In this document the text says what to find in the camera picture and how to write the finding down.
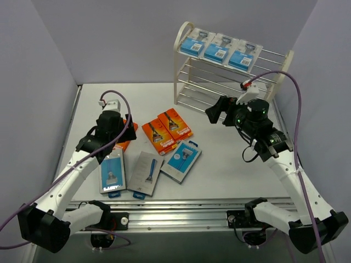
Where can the orange gillette fusion5 box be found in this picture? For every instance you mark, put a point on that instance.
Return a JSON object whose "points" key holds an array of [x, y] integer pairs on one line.
{"points": [[159, 136], [175, 125], [127, 137]]}

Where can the orange Gillette Fusion5 box left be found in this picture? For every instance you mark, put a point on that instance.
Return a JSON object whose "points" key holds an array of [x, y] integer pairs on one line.
{"points": [[127, 137]]}

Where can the grey Harry's box blue razor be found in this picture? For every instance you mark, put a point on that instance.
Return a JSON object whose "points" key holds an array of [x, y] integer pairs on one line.
{"points": [[145, 175]]}

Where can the orange Gillette Fusion5 box middle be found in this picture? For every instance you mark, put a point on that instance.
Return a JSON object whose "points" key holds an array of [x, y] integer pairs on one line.
{"points": [[159, 136]]}

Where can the orange Gillette Fusion5 box right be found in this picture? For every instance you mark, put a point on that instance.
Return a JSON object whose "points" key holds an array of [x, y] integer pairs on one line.
{"points": [[175, 125]]}

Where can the cream metal-rod shelf rack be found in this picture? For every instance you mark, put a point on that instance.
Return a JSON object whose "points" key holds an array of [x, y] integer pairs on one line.
{"points": [[199, 83]]}

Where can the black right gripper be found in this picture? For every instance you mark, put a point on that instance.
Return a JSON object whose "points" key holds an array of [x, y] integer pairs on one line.
{"points": [[227, 108]]}

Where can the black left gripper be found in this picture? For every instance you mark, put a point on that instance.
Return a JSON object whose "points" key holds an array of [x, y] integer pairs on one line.
{"points": [[127, 129]]}

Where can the clear Gillette blister pack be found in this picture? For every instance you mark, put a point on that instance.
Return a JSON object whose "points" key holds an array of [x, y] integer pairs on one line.
{"points": [[196, 42], [220, 47]]}

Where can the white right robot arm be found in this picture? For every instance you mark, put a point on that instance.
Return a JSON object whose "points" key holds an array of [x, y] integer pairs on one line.
{"points": [[314, 221]]}

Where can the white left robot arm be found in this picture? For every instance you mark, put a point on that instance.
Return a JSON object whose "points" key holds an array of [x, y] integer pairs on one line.
{"points": [[46, 222]]}

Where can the aluminium mounting rail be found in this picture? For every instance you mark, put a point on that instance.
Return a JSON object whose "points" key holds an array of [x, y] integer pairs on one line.
{"points": [[137, 215]]}

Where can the white Gillette Skinguard razor pack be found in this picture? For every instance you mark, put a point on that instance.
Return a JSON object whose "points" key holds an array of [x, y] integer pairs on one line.
{"points": [[245, 55]]}

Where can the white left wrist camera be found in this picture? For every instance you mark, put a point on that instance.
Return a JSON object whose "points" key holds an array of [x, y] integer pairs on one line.
{"points": [[111, 105]]}

